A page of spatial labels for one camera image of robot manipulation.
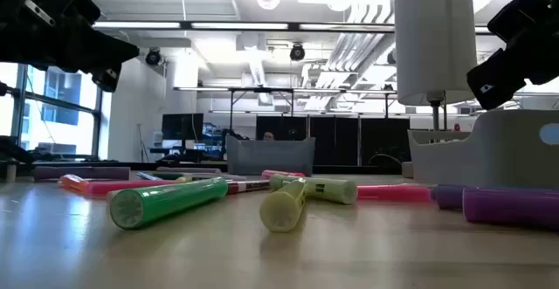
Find black metal gantry frame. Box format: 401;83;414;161
173;86;397;120

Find white plastic bin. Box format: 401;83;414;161
408;108;559;189

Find black frame strut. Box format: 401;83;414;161
0;134;34;164

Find orange highlighter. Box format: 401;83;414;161
59;174;91;194

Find white ceiling ducts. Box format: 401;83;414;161
305;0;397;111

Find cluttered office desk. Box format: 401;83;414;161
148;127;228;163

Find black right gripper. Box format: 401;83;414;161
466;0;559;112

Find pale green highlighter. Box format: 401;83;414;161
268;174;359;206

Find black partition wall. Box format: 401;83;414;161
255;114;411;167

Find plum and white marker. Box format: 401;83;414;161
225;179;272;196

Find large glass window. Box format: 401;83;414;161
0;61;104;159

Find white shade table lamp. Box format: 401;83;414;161
394;0;480;179

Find black aluminium table frame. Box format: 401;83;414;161
17;160;228;172

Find grey translucent plastic bin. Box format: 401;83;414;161
225;134;316;176

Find yellow highlighter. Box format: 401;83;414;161
259;178;308;233

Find long ceiling light strip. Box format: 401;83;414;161
190;22;289;31
299;23;396;32
93;21;181;30

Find black computer monitor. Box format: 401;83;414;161
161;113;204;141

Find green Expo dry-erase marker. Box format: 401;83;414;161
152;172;193;181

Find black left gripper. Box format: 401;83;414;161
0;0;141;93

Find pink highlighter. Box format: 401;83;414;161
85;178;183;197
356;183;433;203
260;169;307;180

